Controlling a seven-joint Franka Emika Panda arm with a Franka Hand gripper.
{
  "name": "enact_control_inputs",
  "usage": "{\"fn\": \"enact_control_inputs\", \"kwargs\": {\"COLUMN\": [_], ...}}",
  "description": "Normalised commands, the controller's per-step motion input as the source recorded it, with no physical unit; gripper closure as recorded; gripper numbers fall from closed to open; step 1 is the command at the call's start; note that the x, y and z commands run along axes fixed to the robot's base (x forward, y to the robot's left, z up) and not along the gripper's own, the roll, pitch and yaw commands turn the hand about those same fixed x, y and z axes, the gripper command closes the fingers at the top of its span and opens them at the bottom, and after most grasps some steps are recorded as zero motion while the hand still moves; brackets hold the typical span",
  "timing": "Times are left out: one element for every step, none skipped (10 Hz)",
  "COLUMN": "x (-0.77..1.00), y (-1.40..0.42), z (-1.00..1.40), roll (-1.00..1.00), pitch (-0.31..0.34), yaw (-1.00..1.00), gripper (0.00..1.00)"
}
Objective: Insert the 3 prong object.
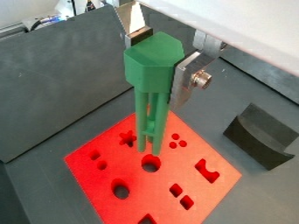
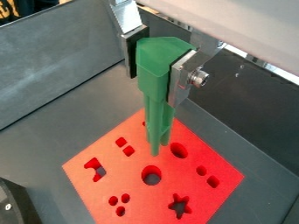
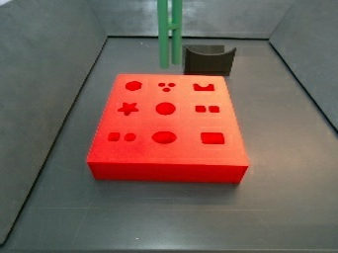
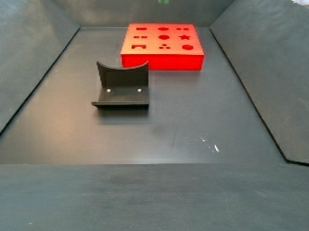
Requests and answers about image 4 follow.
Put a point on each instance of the black curved bracket holder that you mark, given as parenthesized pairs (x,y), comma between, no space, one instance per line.
(124,86)

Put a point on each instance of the green three-prong peg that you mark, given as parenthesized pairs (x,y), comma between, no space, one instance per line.
(163,1)

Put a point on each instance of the red shape-sorter block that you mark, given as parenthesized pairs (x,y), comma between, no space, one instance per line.
(167,45)

